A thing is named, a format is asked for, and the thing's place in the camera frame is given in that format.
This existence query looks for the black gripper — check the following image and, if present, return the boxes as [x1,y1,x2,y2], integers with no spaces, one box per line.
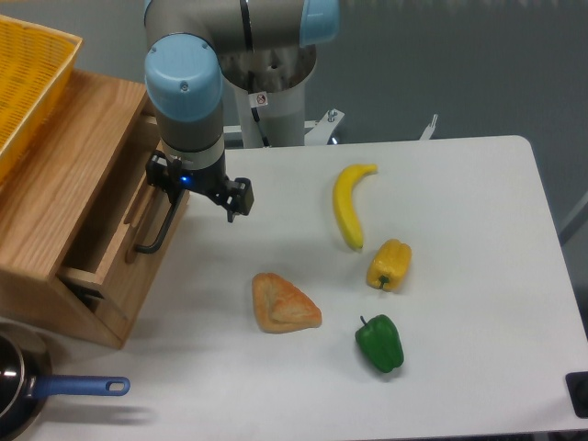
[145,151,254,223]

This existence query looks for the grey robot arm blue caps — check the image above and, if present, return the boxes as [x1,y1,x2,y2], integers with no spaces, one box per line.
[143,1,340,216]

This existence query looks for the wooden drawer cabinet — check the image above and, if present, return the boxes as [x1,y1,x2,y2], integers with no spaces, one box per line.
[0,68,191,351]

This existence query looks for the yellow banana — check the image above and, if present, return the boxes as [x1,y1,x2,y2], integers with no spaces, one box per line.
[332,164,378,251]

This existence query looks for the triangular bread pastry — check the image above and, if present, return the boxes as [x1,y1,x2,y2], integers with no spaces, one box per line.
[252,273,322,334]

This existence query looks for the yellow bell pepper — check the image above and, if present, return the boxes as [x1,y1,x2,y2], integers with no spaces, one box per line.
[366,239,413,292]

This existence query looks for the yellow plastic basket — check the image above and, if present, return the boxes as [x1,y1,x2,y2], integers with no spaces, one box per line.
[1,16,84,180]

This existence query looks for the green bell pepper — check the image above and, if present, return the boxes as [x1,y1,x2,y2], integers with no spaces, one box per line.
[355,314,404,374]

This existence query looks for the white metal table bracket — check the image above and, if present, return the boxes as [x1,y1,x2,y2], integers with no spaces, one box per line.
[419,113,438,141]

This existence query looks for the blue handled frying pan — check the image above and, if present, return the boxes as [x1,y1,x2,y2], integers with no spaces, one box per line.
[1,323,130,440]

